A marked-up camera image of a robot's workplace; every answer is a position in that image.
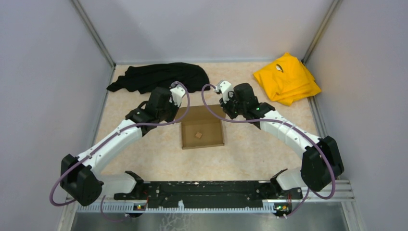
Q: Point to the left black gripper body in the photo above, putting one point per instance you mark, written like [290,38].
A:
[169,114]

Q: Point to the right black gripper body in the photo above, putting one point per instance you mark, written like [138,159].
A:
[229,103]

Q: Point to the brown cardboard paper box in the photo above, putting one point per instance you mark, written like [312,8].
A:
[206,120]

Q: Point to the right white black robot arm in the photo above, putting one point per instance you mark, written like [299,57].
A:
[321,160]

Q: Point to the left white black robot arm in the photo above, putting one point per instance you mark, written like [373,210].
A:
[81,176]

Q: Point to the black cloth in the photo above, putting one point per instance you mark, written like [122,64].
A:
[146,78]

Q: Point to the yellow folded cloth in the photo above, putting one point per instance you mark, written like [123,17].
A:
[286,80]

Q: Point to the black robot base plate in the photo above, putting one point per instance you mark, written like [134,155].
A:
[208,194]

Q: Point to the left aluminium corner post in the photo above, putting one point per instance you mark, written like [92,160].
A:
[93,32]

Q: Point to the aluminium corner post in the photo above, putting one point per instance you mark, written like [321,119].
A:
[335,4]
[93,32]

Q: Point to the aluminium frame rail front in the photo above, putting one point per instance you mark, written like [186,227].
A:
[343,193]

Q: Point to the right aluminium corner post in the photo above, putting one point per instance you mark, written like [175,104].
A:
[335,4]

